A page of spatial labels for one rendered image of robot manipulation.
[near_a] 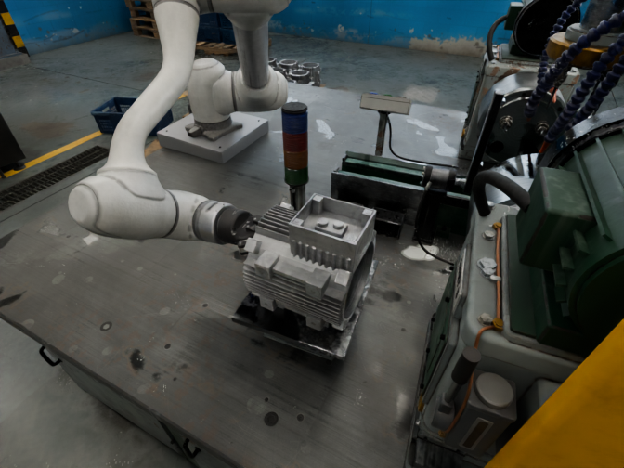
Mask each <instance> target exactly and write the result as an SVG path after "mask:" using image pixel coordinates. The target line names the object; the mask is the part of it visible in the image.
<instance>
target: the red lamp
mask: <svg viewBox="0 0 624 468"><path fill-rule="evenodd" d="M282 137H283V148H284V149H285V150H287V151H289V152H302V151H304V150H307V148H308V130H307V131H306V132H304V133H303V134H298V135H292V134H287V133H285V132H283V131H282Z"/></svg>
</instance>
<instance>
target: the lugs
mask: <svg viewBox="0 0 624 468"><path fill-rule="evenodd" d="M280 206H283V207H286V208H289V209H293V210H294V207H293V206H291V205H290V204H287V203H284V202H282V203H281V205H280ZM261 245H262V242H261V241H260V240H256V239H253V238H248V239H247V241H246V244H245V247H244V251H247V252H249V253H252V254H259V251H260V248H261ZM352 277H353V273H352V272H348V271H345V270H343V269H339V270H338V273H337V276H336V279H335V282H334V283H336V284H339V285H341V286H344V287H349V285H350V282H351V279H352ZM347 321H348V320H344V321H343V323H342V324H341V326H340V327H338V326H335V325H333V324H332V326H333V328H335V329H338V330H340V331H343V330H344V329H345V327H346V324H347Z"/></svg>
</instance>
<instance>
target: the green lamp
mask: <svg viewBox="0 0 624 468"><path fill-rule="evenodd" d="M284 171H285V172H284V173H285V180H286V182H288V183H290V184H293V185H301V184H304V183H305V182H306V181H307V180H308V166H307V167H305V168H303V169H298V170H293V169H290V168H287V167H286V166H285V165H284Z"/></svg>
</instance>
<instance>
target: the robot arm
mask: <svg viewBox="0 0 624 468"><path fill-rule="evenodd" d="M291 1H292V0H152V4H153V11H154V17H155V20H156V24H157V28H158V31H159V35H160V39H161V44H162V53H163V62H162V68H161V70H160V72H159V73H158V75H157V76H156V77H155V78H154V80H153V81H152V82H151V83H150V84H149V86H148V87H147V88H146V89H145V90H144V92H143V93H142V94H141V95H140V96H139V98H138V99H137V100H136V101H135V102H134V104H133V105H132V106H131V107H130V108H129V110H128V111H127V112H126V113H125V115H124V116H123V118H122V119H121V121H120V122H119V123H118V125H117V127H116V129H115V131H114V134H113V137H112V140H111V144H110V153H109V158H108V160H107V162H106V164H105V165H104V166H103V167H102V168H100V169H98V170H97V175H94V176H90V177H88V178H86V179H84V180H82V181H80V182H79V183H77V184H76V185H75V186H74V187H73V189H72V191H71V193H70V196H69V200H68V205H69V210H70V213H71V216H72V218H73V219H74V220H75V221H76V223H77V224H78V225H79V226H80V227H81V228H83V229H85V230H87V231H89V232H92V233H95V234H98V235H100V236H104V237H109V238H115V239H124V240H148V239H154V238H161V239H172V240H179V241H207V242H211V243H216V244H220V245H225V244H228V243H230V244H234V245H238V247H239V251H240V255H246V254H248V252H247V251H244V247H245V244H246V241H247V239H248V238H254V234H255V226H258V221H259V222H261V217H262V218H263V216H262V215H252V214H250V213H249V212H248V211H246V210H242V209H237V208H236V207H235V206H233V205H232V204H230V203H225V202H220V201H211V200H208V199H207V198H205V197H203V196H201V195H197V194H193V193H191V192H187V191H182V190H169V189H164V188H163V186H162V185H161V183H160V181H159V179H158V177H157V173H156V172H154V171H153V170H151V169H150V168H149V166H148V165H147V163H146V160H145V154H144V148H145V142H146V140H147V137H148V136H149V134H150V132H151V131H152V130H153V128H154V127H155V126H156V125H157V124H158V122H159V121H160V120H161V119H162V118H163V116H164V115H165V114H166V113H167V112H168V111H169V110H170V109H171V108H172V106H173V105H174V104H175V103H176V101H177V100H178V99H179V98H180V96H181V95H182V94H183V92H184V91H185V89H186V87H188V99H189V104H190V107H191V110H192V113H193V117H194V123H191V124H188V125H186V126H185V129H186V131H188V135H189V137H198V136H202V137H206V138H208V139H209V140H210V141H216V140H217V139H218V138H220V137H223V136H225V135H227V134H229V133H231V132H233V131H235V130H237V129H240V128H242V127H243V126H242V123H240V122H236V121H233V120H232V119H231V115H230V114H231V113H233V112H265V111H274V110H277V109H279V108H281V106H282V105H283V104H285V103H286V102H287V100H288V82H287V80H286V79H285V77H284V76H283V75H282V74H281V73H279V72H278V71H274V70H273V69H272V68H271V67H270V66H269V65H268V22H269V21H270V19H271V17H272V16H273V15H274V14H277V13H280V12H281V11H282V10H284V9H285V8H286V7H287V6H288V5H289V4H290V2H291ZM207 13H224V15H225V16H226V17H227V18H228V19H229V20H230V22H231V23H232V26H233V31H234V36H235V41H236V46H237V51H238V56H239V61H240V68H239V70H238V71H227V70H225V67H224V65H223V64H222V63H220V62H219V61H217V60H215V59H213V58H201V59H197V60H195V61H194V57H195V47H196V40H197V33H198V28H199V23H200V15H202V14H207Z"/></svg>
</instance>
